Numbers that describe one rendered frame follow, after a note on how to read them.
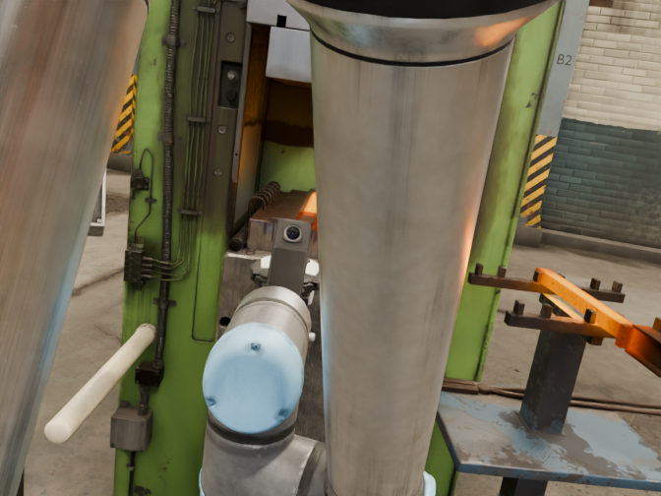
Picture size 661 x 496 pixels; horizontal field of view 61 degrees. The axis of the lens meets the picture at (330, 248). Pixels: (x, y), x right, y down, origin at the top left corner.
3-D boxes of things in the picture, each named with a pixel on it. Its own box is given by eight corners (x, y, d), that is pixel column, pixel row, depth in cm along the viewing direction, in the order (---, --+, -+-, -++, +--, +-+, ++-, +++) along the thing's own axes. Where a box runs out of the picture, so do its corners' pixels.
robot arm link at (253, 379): (192, 435, 51) (201, 335, 49) (222, 372, 63) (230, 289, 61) (293, 450, 51) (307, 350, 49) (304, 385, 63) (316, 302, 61)
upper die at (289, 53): (364, 91, 111) (372, 40, 108) (265, 76, 111) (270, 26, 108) (361, 95, 151) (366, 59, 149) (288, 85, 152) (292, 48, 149)
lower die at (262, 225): (338, 262, 119) (344, 223, 117) (246, 248, 119) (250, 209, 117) (341, 222, 160) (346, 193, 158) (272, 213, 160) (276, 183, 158)
